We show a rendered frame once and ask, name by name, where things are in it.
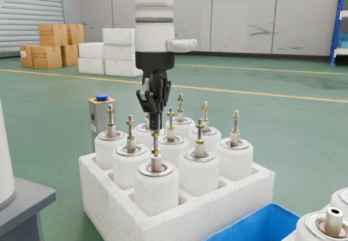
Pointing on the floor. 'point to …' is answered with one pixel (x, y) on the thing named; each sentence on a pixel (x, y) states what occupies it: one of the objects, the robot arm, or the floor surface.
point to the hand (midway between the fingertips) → (156, 121)
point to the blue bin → (260, 225)
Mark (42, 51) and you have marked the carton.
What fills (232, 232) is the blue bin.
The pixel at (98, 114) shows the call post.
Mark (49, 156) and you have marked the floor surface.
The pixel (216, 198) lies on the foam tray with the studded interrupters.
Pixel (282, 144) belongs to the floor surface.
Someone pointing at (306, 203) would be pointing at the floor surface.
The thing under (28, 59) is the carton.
